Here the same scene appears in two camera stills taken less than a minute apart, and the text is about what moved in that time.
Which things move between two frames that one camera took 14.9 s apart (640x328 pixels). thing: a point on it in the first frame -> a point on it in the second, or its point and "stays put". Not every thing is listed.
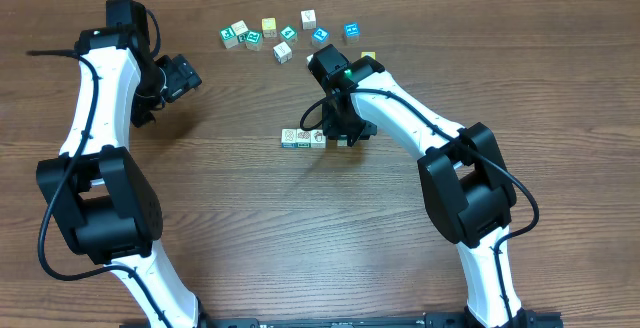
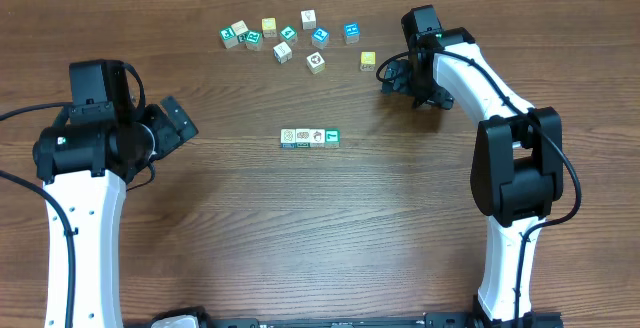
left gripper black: (181, 72) -> (169, 136)
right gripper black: (337, 131) -> (398, 81)
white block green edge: (303, 138) stays put
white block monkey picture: (317, 139) stays put
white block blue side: (282, 52) stays put
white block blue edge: (288, 138) stays put
